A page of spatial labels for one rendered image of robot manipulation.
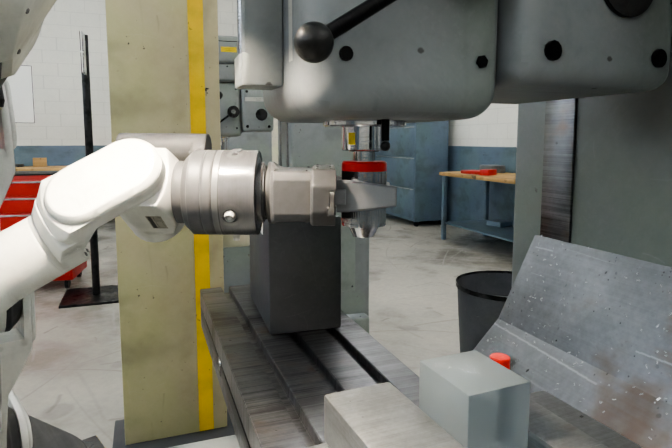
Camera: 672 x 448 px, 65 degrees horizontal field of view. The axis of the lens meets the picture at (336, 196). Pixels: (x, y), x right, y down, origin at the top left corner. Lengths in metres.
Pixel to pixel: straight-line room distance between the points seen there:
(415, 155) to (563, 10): 7.27
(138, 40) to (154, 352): 1.26
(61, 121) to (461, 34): 9.22
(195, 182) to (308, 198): 0.11
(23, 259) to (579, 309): 0.66
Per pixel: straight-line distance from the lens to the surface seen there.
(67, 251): 0.55
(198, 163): 0.53
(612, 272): 0.78
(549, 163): 0.87
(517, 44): 0.52
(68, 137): 9.57
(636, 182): 0.77
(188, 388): 2.47
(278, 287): 0.85
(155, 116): 2.23
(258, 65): 0.50
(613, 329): 0.75
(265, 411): 0.66
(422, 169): 7.83
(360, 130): 0.53
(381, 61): 0.45
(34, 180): 5.07
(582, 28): 0.55
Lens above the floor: 1.29
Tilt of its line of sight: 6 degrees down
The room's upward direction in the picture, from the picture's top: straight up
